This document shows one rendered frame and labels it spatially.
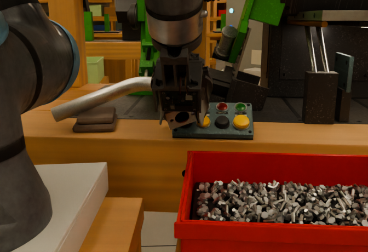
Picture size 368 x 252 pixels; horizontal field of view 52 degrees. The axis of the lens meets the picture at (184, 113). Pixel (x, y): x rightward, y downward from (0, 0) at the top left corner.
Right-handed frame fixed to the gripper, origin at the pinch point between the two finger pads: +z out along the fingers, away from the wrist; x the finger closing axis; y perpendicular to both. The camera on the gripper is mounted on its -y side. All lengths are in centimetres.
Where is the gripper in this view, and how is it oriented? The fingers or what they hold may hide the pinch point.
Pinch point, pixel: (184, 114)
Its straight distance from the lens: 68.8
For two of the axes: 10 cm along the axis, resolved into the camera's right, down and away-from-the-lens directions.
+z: 0.5, 6.5, 7.6
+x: 10.0, 0.2, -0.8
